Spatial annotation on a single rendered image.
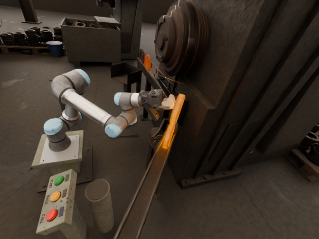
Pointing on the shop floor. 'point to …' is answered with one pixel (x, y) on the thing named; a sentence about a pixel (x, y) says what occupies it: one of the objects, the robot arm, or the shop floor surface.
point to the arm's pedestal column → (85, 178)
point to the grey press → (125, 24)
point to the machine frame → (240, 83)
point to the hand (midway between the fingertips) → (178, 105)
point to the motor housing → (153, 143)
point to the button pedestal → (70, 217)
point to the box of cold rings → (90, 41)
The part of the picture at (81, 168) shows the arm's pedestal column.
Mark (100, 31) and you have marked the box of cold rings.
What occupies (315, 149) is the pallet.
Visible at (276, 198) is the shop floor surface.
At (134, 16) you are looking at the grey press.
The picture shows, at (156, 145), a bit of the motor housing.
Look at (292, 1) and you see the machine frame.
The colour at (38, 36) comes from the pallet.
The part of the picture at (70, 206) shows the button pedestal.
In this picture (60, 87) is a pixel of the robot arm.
